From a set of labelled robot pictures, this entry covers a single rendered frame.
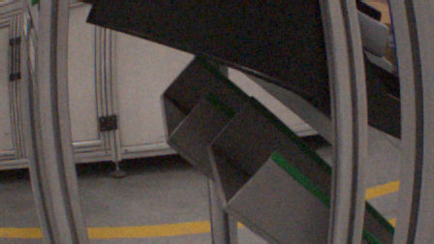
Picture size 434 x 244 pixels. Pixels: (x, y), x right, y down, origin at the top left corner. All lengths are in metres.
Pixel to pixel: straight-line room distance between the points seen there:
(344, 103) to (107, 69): 3.96
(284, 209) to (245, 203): 0.02
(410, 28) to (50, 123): 0.40
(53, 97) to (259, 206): 0.15
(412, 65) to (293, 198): 0.46
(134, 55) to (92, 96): 0.24
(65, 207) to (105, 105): 3.99
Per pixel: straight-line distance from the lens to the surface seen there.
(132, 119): 4.66
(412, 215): 0.23
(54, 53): 0.59
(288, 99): 0.75
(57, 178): 0.60
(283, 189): 0.68
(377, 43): 0.87
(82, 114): 4.62
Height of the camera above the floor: 1.41
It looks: 15 degrees down
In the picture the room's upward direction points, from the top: 4 degrees counter-clockwise
